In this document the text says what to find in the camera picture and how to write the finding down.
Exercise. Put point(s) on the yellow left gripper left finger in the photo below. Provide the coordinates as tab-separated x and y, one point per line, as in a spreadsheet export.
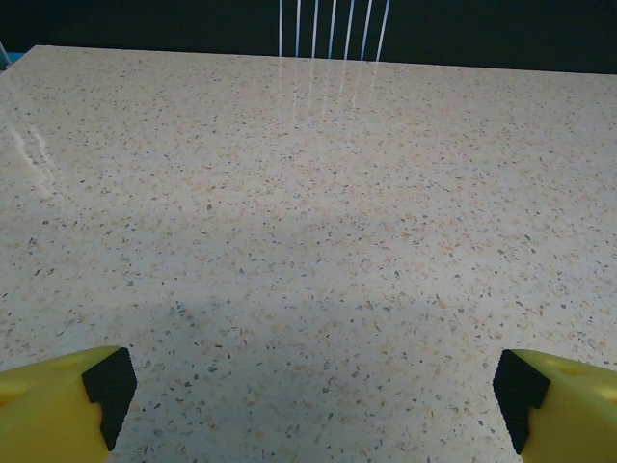
48	415

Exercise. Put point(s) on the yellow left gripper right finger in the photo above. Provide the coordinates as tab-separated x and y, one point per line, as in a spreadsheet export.
578	415

